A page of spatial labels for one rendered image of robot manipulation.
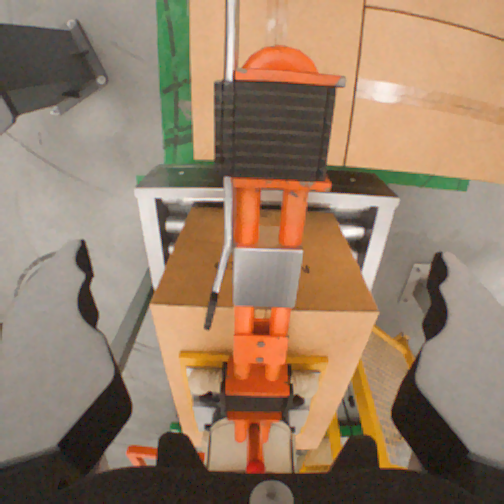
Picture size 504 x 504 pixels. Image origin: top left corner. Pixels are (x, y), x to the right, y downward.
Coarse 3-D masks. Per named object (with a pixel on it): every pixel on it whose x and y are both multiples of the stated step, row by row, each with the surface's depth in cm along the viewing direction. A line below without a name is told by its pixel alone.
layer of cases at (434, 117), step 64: (192, 0) 56; (256, 0) 56; (320, 0) 56; (384, 0) 55; (448, 0) 53; (192, 64) 64; (320, 64) 64; (384, 64) 63; (448, 64) 61; (384, 128) 71; (448, 128) 70
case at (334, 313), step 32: (192, 224) 74; (320, 224) 77; (192, 256) 62; (320, 256) 64; (352, 256) 65; (160, 288) 53; (192, 288) 54; (224, 288) 54; (320, 288) 55; (352, 288) 55; (160, 320) 52; (192, 320) 52; (224, 320) 51; (320, 320) 51; (352, 320) 51; (224, 352) 56; (288, 352) 56; (320, 352) 56; (352, 352) 56; (320, 416) 70
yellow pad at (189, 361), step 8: (184, 352) 56; (192, 352) 56; (200, 352) 56; (184, 360) 55; (192, 360) 55; (200, 360) 55; (208, 360) 55; (216, 360) 55; (224, 360) 55; (184, 368) 56; (192, 368) 56; (216, 368) 56; (184, 376) 58; (184, 384) 60; (192, 392) 60; (208, 392) 58; (216, 392) 60; (192, 400) 63; (200, 400) 58; (208, 400) 57; (216, 400) 62; (192, 408) 65; (192, 416) 67; (200, 424) 69; (208, 424) 65; (200, 432) 72
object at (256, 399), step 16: (224, 368) 40; (256, 368) 40; (288, 368) 41; (224, 384) 38; (240, 384) 37; (256, 384) 37; (272, 384) 38; (288, 384) 38; (224, 400) 38; (240, 400) 40; (256, 400) 40; (272, 400) 40; (288, 400) 38; (240, 416) 41; (256, 416) 41; (272, 416) 41
